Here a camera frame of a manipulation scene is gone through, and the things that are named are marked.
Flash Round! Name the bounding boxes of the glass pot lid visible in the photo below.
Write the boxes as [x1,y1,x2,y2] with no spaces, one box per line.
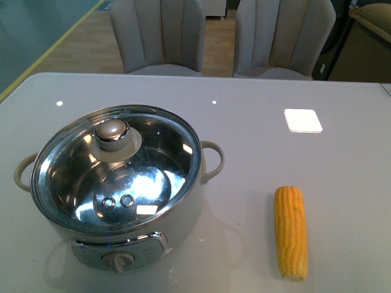
[31,105,202,235]

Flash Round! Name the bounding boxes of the yellow corn cob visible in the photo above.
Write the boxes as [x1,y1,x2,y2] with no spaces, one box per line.
[274,186,308,281]

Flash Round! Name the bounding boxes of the white electric cooking pot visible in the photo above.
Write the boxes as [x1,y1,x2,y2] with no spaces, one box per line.
[13,104,225,273]

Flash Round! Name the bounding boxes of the left beige upholstered chair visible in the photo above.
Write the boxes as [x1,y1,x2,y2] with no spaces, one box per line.
[111,1,206,76]

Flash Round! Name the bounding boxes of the beige upholstered chair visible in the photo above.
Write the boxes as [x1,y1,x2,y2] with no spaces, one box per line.
[111,1,206,76]
[233,0,336,81]

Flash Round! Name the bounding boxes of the right beige upholstered chair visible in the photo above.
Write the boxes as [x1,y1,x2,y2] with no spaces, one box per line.
[233,0,336,81]

